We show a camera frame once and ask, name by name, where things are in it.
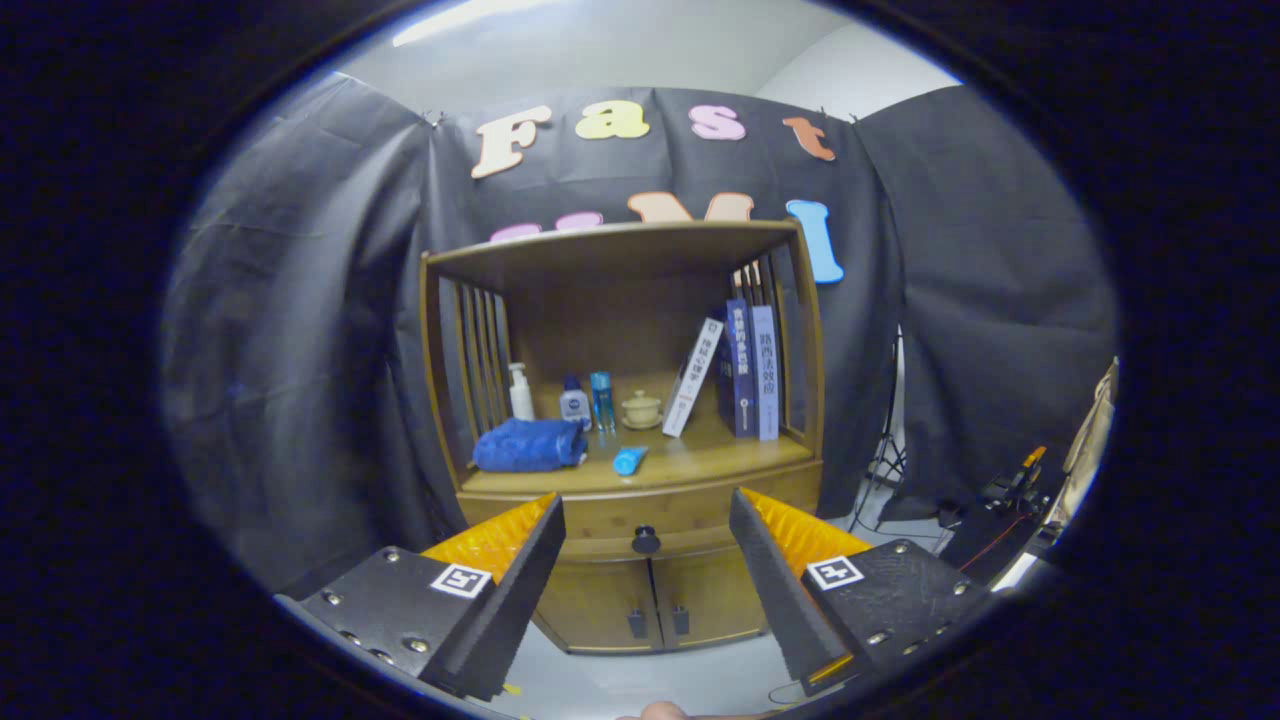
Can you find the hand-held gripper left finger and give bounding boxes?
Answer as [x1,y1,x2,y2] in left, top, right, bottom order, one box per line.
[275,493,567,703]

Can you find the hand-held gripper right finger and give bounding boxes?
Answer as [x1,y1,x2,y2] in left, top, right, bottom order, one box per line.
[729,488,991,696]

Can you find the wooden drawer with black knob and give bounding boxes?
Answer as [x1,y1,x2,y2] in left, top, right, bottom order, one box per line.
[458,462,823,561]

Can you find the wooden cabinet door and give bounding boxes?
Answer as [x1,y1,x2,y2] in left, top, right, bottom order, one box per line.
[652,548,769,649]
[535,560,663,654]

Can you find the wooden countertop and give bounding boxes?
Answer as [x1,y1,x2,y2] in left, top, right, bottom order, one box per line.
[458,415,816,496]

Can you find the wooden cabinet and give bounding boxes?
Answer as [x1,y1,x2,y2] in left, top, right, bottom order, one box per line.
[420,220,827,656]

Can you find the folded blue towel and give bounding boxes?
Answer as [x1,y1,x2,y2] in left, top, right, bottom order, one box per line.
[472,417,589,474]

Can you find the black tripod stand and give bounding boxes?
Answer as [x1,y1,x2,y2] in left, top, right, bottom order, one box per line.
[848,330,906,536]

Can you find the white bottle with blue cap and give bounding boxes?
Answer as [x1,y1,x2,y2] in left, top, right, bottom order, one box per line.
[559,375,593,431]

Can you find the pale grey book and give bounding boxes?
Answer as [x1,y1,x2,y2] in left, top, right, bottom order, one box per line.
[750,305,781,442]

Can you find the dark blue book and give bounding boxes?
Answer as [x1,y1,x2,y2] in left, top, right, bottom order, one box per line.
[715,298,759,438]

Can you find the white book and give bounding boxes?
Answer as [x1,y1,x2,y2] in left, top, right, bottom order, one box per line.
[662,317,725,439]

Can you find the black device with orange tip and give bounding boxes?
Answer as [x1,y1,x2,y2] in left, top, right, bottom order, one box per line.
[980,446,1049,516]

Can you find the beige cloth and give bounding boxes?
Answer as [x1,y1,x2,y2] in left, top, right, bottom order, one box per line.
[1060,358,1119,521]

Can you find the black backdrop cloth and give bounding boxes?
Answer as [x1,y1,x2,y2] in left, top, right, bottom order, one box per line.
[160,70,1119,601]

